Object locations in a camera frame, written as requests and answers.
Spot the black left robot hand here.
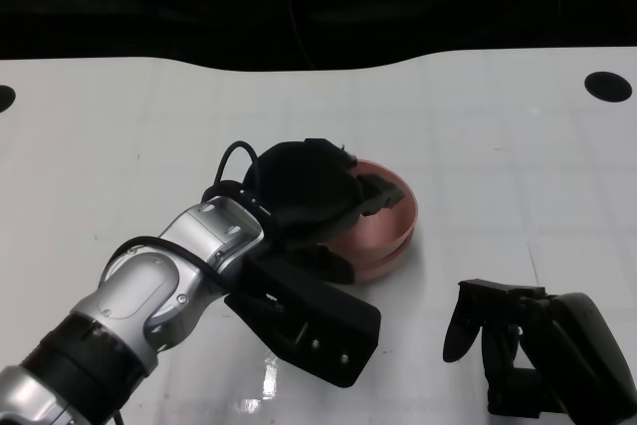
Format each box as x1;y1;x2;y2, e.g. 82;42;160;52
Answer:
240;137;407;286

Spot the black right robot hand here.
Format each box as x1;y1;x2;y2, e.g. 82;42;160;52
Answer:
442;279;627;425

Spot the pink plastic bowl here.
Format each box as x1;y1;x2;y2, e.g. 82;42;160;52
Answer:
325;157;420;253
345;225;418;270
353;250;410;284

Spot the small wooden sliver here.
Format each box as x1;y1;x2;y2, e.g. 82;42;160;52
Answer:
526;241;541;285

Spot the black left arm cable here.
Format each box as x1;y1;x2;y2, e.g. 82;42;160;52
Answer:
106;139;285;297

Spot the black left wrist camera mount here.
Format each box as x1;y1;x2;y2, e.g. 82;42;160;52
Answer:
223;255;383;389

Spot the thin hanging background cable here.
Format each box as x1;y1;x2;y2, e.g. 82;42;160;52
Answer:
291;0;318;73

